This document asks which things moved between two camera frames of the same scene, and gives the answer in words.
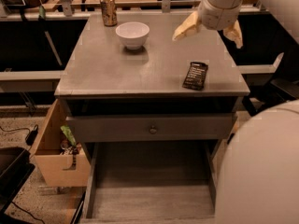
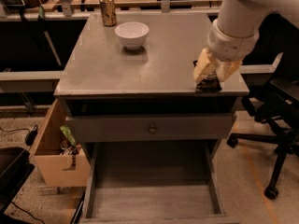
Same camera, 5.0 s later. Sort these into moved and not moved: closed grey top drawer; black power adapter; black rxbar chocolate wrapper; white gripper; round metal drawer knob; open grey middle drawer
Moved: white gripper; black rxbar chocolate wrapper
Not moved: closed grey top drawer; round metal drawer knob; black power adapter; open grey middle drawer
